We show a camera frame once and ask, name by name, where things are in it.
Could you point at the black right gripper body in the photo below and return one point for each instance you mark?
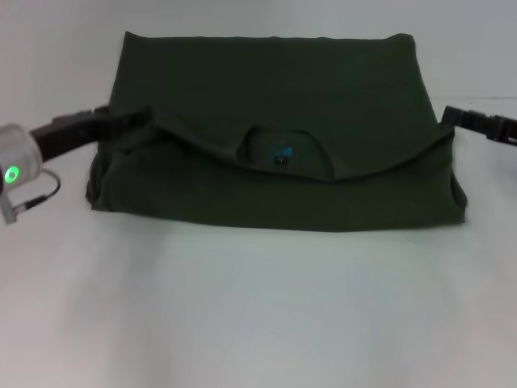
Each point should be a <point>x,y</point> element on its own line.
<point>505,131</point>

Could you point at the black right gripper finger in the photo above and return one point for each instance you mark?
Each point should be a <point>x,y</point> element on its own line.
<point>464,119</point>

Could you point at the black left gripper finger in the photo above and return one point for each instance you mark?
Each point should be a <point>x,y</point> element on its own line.
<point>125,119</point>

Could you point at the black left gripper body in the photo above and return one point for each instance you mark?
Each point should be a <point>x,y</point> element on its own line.
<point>68,131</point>

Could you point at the dark green FREE t-shirt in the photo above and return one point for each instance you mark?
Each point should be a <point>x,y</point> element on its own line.
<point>274,101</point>

